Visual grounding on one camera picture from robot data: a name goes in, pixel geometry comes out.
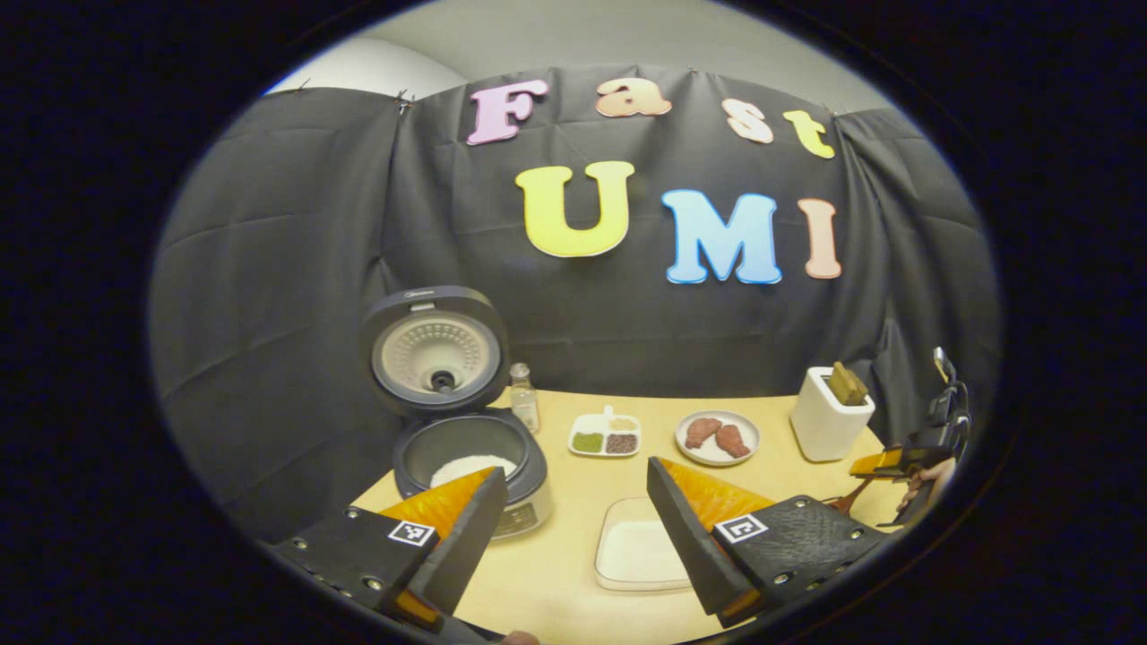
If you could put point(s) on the white rice tray clear lid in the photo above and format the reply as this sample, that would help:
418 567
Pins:
636 551

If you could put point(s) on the round white plate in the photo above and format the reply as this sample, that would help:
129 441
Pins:
717 457

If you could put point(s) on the brown meat piece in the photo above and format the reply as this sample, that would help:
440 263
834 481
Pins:
702 433
732 441

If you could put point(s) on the white divided grain dish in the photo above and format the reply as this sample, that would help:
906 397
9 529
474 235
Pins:
589 442

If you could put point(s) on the black backdrop cloth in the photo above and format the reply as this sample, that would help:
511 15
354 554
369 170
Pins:
296 269

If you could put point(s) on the white chopstick holder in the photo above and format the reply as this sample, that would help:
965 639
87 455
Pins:
824 430

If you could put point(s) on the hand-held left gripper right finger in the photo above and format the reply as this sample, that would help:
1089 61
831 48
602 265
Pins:
690 546

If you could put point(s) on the small clear glass bottle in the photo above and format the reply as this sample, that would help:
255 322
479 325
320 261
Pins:
524 408

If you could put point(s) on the dark grey rice cooker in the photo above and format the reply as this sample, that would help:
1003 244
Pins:
439 354

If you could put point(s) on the white rice pile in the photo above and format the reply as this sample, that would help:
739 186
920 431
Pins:
470 468

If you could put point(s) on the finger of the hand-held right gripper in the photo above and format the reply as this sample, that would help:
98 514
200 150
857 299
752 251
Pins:
874 462

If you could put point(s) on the brown wooden spoon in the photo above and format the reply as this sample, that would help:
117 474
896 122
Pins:
856 495

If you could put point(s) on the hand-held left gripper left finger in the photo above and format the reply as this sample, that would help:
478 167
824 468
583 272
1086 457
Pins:
466 546

